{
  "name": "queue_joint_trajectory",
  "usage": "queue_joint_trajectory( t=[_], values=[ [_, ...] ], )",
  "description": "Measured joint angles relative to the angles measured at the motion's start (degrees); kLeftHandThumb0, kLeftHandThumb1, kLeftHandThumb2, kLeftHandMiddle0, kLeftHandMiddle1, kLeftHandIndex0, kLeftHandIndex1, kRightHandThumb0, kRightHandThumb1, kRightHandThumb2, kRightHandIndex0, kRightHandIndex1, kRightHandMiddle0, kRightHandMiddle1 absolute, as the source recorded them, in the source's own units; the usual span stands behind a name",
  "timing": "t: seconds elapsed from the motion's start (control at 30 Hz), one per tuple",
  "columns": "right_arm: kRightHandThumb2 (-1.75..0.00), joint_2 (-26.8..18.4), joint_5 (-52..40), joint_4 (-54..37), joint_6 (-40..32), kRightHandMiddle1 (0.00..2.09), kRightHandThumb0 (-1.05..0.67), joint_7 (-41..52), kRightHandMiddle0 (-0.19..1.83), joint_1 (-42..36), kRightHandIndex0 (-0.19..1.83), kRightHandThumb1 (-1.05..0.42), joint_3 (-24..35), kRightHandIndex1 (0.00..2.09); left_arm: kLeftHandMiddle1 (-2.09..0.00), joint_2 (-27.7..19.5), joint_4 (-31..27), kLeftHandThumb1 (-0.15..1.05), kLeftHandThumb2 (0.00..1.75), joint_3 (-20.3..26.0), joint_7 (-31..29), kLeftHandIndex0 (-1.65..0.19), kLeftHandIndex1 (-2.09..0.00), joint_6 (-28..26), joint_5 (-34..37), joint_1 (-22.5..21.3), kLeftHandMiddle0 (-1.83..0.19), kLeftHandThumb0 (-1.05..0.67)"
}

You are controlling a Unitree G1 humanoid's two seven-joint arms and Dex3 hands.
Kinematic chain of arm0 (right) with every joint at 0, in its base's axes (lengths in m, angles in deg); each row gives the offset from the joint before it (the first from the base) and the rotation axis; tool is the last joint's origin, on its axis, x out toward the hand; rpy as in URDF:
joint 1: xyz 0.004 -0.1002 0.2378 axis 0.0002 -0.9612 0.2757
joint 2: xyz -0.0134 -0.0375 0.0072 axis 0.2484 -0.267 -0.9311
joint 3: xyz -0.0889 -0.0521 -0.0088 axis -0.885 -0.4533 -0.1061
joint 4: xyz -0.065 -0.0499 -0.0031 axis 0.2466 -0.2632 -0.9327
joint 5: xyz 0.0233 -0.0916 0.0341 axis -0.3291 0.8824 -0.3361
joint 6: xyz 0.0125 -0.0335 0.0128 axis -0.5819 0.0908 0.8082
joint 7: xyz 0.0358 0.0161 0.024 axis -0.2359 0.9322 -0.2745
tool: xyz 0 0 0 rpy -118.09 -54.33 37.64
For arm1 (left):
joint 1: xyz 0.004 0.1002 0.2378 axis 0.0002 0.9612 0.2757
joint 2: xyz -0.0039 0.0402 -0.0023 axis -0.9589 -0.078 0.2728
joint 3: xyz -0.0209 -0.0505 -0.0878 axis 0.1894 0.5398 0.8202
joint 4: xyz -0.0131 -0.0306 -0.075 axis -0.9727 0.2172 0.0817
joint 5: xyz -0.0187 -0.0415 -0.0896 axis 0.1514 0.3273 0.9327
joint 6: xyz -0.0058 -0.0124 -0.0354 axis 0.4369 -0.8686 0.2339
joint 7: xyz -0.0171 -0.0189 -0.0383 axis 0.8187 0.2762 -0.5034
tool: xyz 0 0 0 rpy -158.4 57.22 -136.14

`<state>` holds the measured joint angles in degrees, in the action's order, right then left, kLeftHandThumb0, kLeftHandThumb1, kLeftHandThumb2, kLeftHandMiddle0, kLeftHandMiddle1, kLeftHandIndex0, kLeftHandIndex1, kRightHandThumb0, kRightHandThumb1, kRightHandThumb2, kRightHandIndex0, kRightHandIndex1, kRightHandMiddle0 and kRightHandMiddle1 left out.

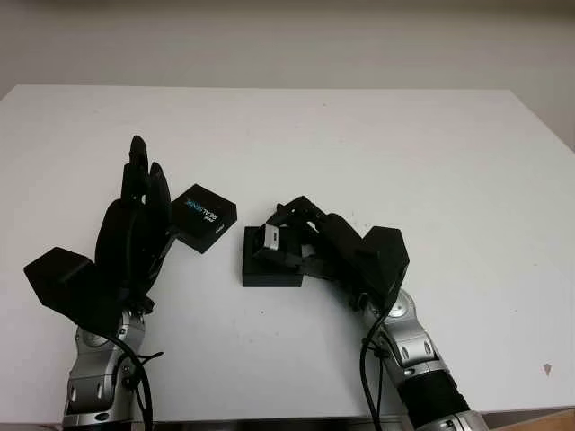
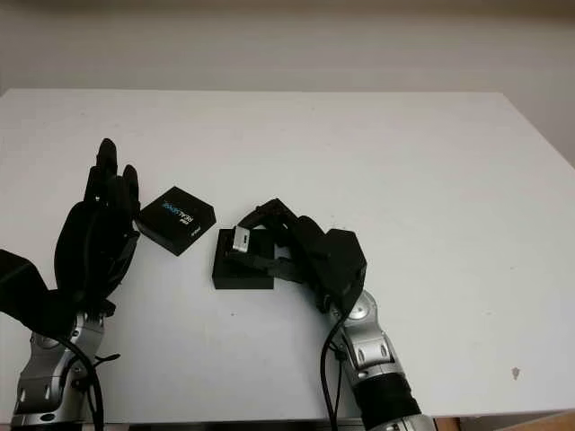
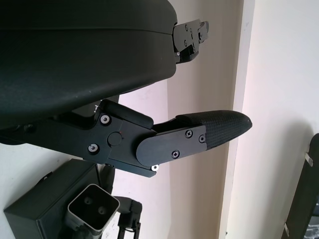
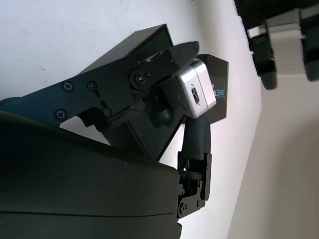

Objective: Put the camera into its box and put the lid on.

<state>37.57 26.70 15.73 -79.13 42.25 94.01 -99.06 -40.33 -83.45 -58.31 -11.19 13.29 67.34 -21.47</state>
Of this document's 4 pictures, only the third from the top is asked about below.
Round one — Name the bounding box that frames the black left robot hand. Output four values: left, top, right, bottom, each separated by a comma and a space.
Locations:
0, 0, 253, 179

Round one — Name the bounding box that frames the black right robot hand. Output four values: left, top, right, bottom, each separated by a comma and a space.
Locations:
113, 196, 143, 239

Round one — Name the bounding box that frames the black camera box base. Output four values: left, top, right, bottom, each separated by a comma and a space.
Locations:
3, 159, 100, 239

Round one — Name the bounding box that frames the small silver depth camera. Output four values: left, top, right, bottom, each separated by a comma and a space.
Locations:
66, 183, 121, 239

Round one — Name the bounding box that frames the black slotted panel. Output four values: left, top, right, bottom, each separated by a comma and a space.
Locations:
284, 133, 319, 239

